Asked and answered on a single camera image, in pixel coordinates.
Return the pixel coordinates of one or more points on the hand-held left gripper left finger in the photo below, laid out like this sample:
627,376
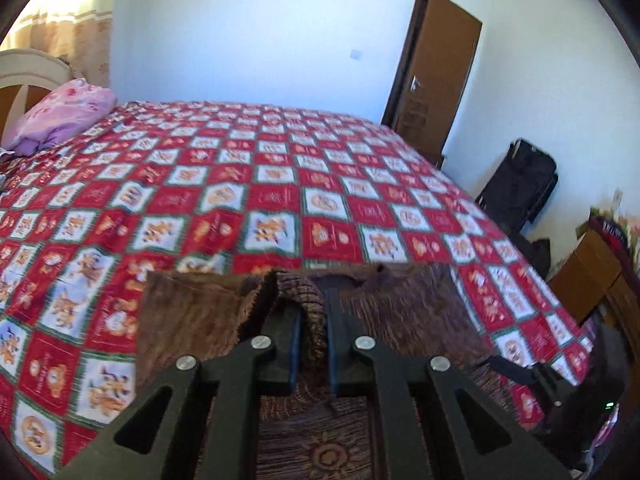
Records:
295,355

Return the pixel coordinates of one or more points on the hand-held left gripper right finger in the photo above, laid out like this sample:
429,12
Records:
334,360

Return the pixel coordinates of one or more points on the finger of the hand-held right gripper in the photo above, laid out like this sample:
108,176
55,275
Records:
525,375

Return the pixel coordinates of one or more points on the brown knit sweater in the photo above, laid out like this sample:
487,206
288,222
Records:
400,320

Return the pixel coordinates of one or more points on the pile of clothes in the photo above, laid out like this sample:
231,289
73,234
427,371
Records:
612,230

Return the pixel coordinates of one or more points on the wooden cabinet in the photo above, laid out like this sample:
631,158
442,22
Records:
585,280

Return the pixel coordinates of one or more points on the small dark bag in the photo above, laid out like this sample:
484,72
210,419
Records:
537,257

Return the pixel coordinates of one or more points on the red checked printed blanket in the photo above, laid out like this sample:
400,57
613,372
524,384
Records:
280,185

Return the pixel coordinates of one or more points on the black bag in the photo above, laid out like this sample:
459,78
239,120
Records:
525,180

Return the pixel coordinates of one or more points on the brown wooden door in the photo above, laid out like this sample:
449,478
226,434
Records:
440,70

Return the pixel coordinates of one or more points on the pink pillow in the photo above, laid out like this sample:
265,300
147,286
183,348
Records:
60,110

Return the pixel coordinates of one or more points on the beige patterned curtain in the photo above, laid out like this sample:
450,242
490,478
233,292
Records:
75,35

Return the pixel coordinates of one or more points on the cream wooden headboard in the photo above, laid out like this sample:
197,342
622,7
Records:
25,67

